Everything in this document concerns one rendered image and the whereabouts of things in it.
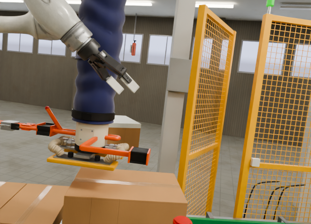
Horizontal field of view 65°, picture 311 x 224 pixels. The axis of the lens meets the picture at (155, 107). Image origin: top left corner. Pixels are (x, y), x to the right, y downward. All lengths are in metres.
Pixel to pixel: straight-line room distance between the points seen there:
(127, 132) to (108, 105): 1.68
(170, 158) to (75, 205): 1.30
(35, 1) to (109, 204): 0.92
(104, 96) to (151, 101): 8.10
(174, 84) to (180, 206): 1.23
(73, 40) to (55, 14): 0.09
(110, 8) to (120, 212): 0.99
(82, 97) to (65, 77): 9.73
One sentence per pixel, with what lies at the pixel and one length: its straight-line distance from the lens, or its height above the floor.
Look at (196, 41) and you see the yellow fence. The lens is 1.81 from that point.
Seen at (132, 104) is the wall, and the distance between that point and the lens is 9.58.
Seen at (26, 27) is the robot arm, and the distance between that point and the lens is 0.97.
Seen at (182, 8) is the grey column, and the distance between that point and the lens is 2.40.
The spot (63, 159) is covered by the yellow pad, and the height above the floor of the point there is 1.10.
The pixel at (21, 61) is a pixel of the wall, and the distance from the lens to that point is 12.49.
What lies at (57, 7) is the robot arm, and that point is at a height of 1.70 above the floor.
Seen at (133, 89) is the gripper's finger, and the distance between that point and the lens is 0.81.
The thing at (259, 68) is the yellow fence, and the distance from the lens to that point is 1.95.
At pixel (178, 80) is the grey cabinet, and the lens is 2.25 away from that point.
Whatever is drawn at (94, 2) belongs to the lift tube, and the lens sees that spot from 1.29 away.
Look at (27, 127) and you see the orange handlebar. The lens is 1.50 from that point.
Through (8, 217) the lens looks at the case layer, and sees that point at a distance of 2.01.
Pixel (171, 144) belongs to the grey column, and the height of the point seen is 0.97.
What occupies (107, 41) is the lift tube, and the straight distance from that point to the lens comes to 1.25.
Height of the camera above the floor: 1.52
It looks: 5 degrees down
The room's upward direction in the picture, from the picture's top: 6 degrees clockwise
